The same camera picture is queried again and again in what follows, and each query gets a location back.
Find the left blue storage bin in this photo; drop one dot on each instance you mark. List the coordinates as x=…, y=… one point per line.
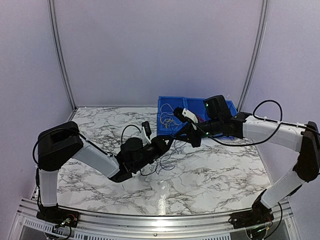
x=167, y=123

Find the right blue storage bin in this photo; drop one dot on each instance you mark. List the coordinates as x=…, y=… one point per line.
x=231, y=106

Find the aluminium corner post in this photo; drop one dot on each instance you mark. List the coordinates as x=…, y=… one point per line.
x=260, y=33
x=59, y=54

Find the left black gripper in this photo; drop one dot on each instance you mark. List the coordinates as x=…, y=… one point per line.
x=160, y=146

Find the left aluminium corner post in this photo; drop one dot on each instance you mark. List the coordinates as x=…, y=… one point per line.
x=59, y=54

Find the middle blue storage bin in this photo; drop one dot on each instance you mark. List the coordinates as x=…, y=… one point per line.
x=197, y=106

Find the right aluminium corner post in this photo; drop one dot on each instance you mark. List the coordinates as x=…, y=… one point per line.
x=260, y=33

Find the blue storage bin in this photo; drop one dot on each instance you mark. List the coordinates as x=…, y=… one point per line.
x=231, y=106
x=197, y=106
x=167, y=123

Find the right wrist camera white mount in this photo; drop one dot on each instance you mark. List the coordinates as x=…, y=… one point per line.
x=185, y=115

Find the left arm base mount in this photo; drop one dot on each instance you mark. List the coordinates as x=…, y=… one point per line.
x=57, y=215

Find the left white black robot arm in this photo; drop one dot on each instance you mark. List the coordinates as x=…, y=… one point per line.
x=56, y=146

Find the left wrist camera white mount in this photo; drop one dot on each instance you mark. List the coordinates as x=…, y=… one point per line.
x=146, y=132

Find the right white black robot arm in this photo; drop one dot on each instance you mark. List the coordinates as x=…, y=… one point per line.
x=301, y=138

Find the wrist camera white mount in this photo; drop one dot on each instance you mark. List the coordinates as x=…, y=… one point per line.
x=185, y=115
x=146, y=132

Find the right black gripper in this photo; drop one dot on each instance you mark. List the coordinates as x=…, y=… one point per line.
x=190, y=137

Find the aluminium front rail frame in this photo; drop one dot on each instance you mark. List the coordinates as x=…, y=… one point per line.
x=107, y=226

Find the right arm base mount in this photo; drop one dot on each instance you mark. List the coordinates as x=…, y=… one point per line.
x=249, y=218

